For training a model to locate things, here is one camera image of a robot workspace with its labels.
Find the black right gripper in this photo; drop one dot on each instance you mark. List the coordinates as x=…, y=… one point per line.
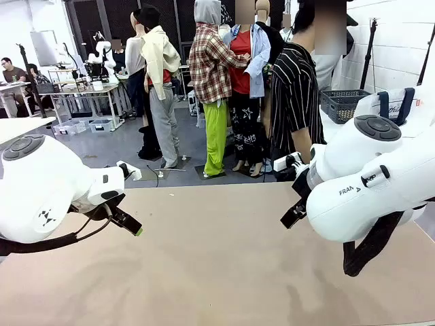
x=300, y=186

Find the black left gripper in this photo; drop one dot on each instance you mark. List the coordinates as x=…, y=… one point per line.
x=98, y=212

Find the person's right forearm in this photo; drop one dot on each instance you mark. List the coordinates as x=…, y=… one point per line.
x=301, y=146

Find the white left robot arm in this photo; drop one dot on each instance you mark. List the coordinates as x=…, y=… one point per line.
x=40, y=176

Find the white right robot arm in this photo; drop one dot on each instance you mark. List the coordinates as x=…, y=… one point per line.
x=357, y=153

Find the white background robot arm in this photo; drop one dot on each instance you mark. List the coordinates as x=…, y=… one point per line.
x=101, y=51

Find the white side table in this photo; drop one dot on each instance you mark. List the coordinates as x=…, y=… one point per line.
x=328, y=130

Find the clear plastic storage bin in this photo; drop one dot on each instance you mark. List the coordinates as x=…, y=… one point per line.
x=101, y=125
x=69, y=127

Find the grey plastic mesh basket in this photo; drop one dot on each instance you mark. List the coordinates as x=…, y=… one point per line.
x=340, y=105

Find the person in striped shirt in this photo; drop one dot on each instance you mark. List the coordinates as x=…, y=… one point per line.
x=292, y=95

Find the white office desk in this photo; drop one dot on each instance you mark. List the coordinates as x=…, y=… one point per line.
x=98, y=89

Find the white printed box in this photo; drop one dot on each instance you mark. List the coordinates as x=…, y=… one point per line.
x=193, y=103

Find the white table with rounded edge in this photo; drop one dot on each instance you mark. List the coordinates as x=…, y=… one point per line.
x=20, y=127

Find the mannequin white shirt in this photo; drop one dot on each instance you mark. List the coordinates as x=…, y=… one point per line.
x=326, y=71

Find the mannequin red shirt blue overshirt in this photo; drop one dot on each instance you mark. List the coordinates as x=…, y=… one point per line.
x=241, y=68

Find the standing person dark top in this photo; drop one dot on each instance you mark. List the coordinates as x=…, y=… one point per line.
x=119, y=59

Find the mannequin cream jacket grey pants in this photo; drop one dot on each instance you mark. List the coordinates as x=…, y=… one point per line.
x=159, y=61

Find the seated person dark hair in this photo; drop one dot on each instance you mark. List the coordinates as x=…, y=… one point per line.
x=40, y=79

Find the mannequin white top dark pants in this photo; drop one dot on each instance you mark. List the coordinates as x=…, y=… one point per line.
x=133, y=56

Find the mannequin plaid shirt green pants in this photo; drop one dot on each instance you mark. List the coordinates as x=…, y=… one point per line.
x=210, y=68

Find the black tripod stand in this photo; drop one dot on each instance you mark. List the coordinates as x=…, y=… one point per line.
x=32, y=79
x=368, y=54
x=425, y=69

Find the mannequin black jacket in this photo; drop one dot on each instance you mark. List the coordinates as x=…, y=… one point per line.
x=273, y=40

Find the small mannequin white top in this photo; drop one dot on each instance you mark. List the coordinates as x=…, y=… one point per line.
x=286, y=34

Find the seated person with glasses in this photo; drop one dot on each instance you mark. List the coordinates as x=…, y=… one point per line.
x=13, y=73

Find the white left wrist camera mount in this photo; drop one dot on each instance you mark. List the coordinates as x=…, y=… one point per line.
x=134, y=172

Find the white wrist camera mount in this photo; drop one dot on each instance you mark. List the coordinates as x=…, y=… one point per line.
x=282, y=163
x=134, y=172

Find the metal mannequin base plate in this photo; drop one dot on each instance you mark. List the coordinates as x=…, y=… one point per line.
x=149, y=175
x=181, y=164
x=214, y=175

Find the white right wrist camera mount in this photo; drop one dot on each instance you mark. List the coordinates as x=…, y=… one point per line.
x=282, y=163

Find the grey wall board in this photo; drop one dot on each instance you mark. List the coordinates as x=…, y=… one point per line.
x=42, y=47

